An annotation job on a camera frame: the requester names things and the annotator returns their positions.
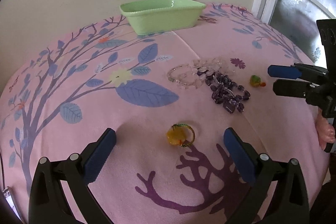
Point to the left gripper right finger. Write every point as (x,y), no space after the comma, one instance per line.
(289,202)

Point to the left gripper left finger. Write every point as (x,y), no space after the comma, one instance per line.
(48,203)

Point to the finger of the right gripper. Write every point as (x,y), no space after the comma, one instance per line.
(298,89)
(298,71)

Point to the green orange small charm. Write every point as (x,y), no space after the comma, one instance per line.
(256,82)

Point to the person's right hand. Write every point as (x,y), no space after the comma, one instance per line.
(325,131)

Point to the pink tree-print bedsheet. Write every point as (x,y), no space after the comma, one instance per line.
(169,97)

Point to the green plastic tray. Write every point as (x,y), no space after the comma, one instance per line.
(154,16)

